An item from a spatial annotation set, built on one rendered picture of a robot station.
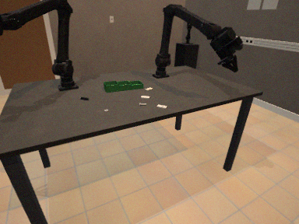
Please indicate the green rack of bins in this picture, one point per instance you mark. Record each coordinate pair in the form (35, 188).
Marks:
(122, 86)

